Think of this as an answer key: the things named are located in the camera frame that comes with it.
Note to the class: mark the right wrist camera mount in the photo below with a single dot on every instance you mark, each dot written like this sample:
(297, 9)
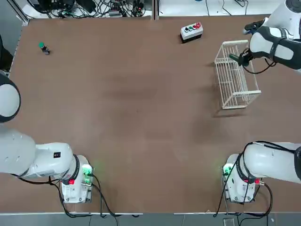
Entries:
(252, 26)

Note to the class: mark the grey table bracket post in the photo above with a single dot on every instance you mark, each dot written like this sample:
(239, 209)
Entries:
(155, 9)

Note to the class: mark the grey power strip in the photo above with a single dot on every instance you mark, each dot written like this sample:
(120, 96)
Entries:
(115, 13)

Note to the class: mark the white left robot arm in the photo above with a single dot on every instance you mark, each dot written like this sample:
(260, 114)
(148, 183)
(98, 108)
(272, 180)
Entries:
(51, 160)

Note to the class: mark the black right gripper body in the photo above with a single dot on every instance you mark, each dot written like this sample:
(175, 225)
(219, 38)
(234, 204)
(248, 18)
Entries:
(248, 55)

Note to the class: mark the aluminium frame post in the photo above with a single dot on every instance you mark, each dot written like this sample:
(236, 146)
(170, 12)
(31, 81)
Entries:
(22, 14)

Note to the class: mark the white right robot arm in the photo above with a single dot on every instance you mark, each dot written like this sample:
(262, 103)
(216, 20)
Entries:
(270, 157)

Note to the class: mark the grey push-button control box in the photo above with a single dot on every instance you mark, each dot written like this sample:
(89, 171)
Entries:
(191, 31)

